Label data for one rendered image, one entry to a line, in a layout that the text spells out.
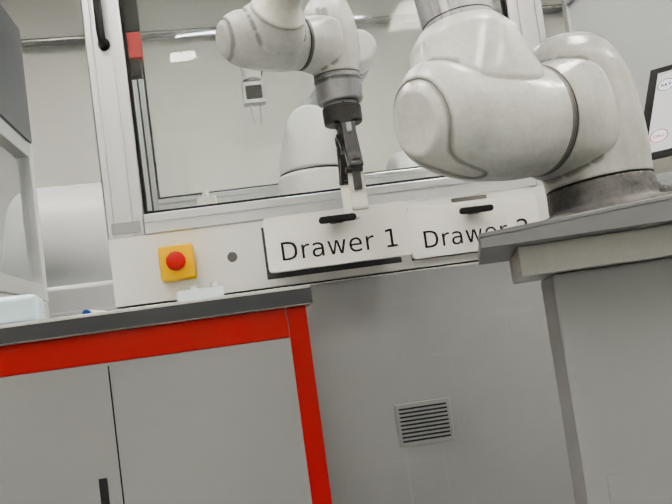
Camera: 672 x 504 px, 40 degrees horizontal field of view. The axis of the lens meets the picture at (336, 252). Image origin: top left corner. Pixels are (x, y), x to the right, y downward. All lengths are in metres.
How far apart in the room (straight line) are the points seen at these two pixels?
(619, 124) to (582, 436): 0.42
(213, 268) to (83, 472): 0.70
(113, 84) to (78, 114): 3.22
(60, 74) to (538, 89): 4.32
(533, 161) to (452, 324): 0.85
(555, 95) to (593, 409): 0.41
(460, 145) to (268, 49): 0.63
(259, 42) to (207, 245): 0.51
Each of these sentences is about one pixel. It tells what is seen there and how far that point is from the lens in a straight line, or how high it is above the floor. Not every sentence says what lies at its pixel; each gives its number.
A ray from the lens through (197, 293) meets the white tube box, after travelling 1.72.
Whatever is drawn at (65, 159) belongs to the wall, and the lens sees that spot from 5.25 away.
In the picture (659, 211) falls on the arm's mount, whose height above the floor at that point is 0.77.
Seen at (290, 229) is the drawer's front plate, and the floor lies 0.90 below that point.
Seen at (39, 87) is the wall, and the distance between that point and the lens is 5.36.
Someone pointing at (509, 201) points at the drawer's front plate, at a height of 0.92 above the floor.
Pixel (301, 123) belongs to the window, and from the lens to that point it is 2.07.
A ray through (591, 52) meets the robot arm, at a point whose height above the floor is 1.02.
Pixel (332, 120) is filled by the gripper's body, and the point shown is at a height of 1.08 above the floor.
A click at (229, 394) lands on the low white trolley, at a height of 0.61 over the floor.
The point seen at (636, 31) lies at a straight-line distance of 3.97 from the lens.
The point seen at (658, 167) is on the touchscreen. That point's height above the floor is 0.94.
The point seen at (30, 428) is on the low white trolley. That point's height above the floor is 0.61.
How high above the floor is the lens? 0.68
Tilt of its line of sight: 5 degrees up
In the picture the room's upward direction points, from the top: 8 degrees counter-clockwise
